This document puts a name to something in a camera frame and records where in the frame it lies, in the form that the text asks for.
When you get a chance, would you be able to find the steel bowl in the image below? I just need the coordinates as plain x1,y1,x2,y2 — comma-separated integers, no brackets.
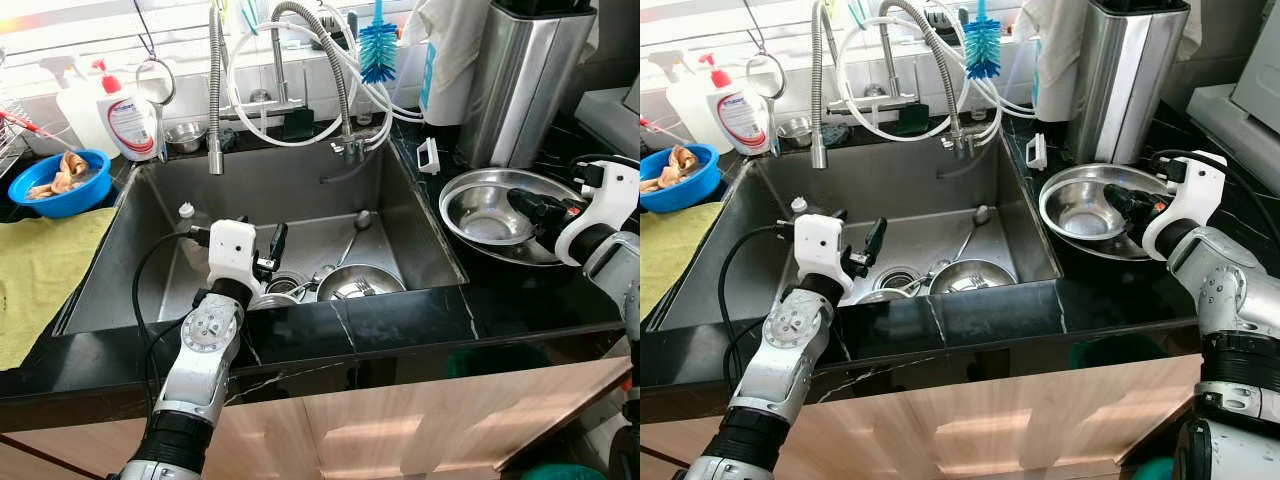
927,259,1019,297
444,180,541,248
1042,177,1136,242
315,264,408,304

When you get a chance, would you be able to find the steel spoon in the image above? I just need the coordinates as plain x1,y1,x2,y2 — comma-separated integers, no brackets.
900,260,946,297
955,204,993,263
290,265,336,301
340,209,374,269

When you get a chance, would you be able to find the large steel plate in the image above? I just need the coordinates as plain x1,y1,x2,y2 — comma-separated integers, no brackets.
439,167,593,268
1038,163,1181,263

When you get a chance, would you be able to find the stainless steel sink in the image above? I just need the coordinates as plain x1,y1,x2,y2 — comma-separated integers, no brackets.
655,135,1063,331
58,140,469,336

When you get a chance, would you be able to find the steel knife block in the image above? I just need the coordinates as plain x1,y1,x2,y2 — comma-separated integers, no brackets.
1063,0,1191,167
458,0,599,171

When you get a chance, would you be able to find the white countertop appliance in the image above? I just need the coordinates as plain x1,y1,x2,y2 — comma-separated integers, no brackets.
575,85,641,161
1185,30,1280,181

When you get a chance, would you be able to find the yellow-green cloth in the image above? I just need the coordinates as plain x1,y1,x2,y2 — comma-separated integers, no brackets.
0,207,119,371
640,200,726,326

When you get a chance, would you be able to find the blue plastic bowl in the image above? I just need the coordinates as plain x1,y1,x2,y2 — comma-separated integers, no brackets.
8,148,113,219
640,143,723,214

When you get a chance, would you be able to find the round metal strainer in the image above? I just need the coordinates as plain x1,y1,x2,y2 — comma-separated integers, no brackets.
135,58,178,163
745,52,788,158

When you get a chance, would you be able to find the steel gooseneck faucet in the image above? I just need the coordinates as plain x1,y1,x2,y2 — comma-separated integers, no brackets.
828,0,976,161
220,0,369,166

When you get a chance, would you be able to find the steel spring faucet sprayer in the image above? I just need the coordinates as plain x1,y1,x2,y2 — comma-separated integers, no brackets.
206,5,229,176
810,0,833,171

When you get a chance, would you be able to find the white hanging towel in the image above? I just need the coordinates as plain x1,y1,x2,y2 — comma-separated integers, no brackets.
405,0,496,128
1012,0,1101,124

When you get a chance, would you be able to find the white spray bottle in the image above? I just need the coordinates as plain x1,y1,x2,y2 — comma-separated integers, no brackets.
40,55,121,159
650,50,731,153

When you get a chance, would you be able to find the white soap bottle red pump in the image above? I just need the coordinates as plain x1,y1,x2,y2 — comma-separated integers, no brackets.
702,52,776,158
92,58,166,163

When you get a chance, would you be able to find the blue bottle brush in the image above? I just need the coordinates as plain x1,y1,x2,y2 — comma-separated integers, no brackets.
962,0,1004,81
358,0,400,85

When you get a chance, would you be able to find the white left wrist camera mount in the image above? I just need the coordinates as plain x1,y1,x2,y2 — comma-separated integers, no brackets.
207,220,263,301
792,214,856,297

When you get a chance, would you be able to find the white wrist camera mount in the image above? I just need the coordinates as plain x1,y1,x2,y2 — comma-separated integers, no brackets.
1140,150,1229,263
207,220,263,301
553,160,641,266
792,214,856,297

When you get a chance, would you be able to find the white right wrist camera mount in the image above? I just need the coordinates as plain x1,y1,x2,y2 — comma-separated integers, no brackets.
553,160,641,266
1140,150,1229,263

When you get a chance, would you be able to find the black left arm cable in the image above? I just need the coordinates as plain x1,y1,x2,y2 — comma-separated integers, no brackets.
133,228,213,411
718,225,799,401

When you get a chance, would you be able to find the white looped water hose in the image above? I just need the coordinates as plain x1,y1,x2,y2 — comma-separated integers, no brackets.
836,18,966,143
228,22,356,149

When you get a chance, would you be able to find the wire dish rack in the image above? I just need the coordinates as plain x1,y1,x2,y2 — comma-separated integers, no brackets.
0,90,31,161

